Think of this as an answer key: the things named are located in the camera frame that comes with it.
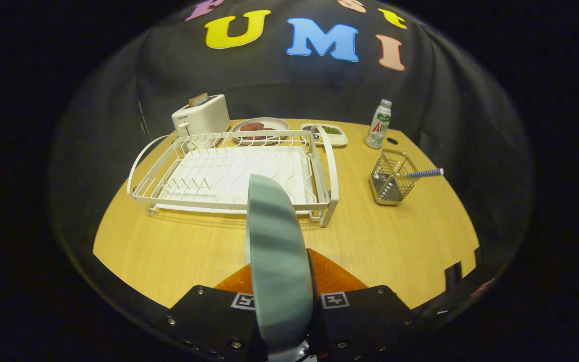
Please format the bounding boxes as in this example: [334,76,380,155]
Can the pale green plate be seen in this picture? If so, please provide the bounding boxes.
[246,174,314,352]

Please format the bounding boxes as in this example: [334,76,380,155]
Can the white wire dish rack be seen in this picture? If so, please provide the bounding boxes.
[127,126,340,228]

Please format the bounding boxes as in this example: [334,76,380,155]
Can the white divided tray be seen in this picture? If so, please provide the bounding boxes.
[300,124,348,147]

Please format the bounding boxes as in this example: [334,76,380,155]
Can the white drink bottle green label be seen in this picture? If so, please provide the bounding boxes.
[364,99,392,149]

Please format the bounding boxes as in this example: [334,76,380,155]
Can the white toaster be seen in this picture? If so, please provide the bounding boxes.
[171,95,231,149]

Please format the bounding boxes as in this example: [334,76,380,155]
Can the black backdrop cloth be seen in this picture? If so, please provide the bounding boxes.
[51,0,534,302]

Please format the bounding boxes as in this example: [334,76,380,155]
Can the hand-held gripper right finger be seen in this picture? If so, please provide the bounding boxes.
[307,249,421,361]

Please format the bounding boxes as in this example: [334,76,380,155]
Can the grey plate with meat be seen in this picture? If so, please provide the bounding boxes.
[231,117,290,141]

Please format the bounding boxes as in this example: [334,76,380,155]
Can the metal wire basket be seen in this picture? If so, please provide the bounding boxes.
[369,149,419,206]

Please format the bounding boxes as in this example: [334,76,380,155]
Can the spoon with striped handle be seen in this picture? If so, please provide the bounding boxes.
[403,168,444,180]

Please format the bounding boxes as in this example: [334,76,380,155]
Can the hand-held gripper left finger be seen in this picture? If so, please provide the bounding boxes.
[166,262,268,362]

